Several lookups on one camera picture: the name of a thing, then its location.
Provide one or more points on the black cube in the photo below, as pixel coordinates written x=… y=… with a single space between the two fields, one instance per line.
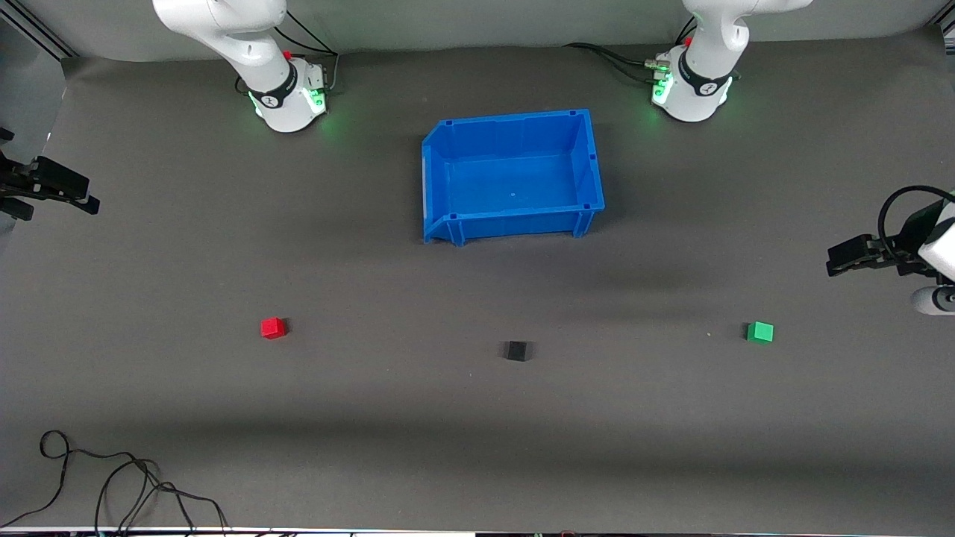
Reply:
x=516 y=350

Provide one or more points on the green cube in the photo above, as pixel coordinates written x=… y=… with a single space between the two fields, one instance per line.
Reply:
x=760 y=332

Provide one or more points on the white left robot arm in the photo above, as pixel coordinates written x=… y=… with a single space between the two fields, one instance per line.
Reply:
x=705 y=52

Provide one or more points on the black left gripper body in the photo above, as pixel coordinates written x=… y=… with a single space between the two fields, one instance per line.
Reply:
x=901 y=249

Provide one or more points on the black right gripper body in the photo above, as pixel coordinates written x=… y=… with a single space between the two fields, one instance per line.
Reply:
x=16 y=183

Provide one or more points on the dark aluminium frame rail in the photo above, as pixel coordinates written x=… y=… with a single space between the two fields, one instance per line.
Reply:
x=37 y=30

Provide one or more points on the blue plastic storage bin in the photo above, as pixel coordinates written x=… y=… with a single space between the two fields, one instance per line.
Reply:
x=515 y=183

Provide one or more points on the red cube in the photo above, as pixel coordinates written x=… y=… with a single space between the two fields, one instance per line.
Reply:
x=273 y=328

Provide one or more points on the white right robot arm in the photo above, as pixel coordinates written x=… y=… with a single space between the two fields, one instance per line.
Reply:
x=261 y=52

